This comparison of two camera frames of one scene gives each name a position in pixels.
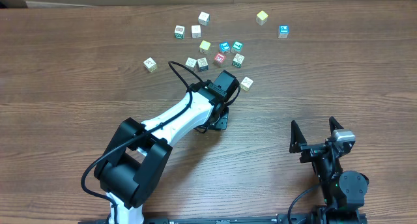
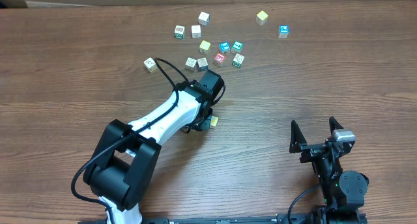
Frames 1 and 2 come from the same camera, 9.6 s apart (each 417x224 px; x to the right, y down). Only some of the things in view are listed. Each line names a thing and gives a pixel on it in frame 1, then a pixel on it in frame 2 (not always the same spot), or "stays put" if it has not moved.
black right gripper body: x=315 y=150 stays put
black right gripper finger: x=333 y=124 stays put
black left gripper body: x=221 y=122 -> x=202 y=124
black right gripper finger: x=297 y=138 stays put
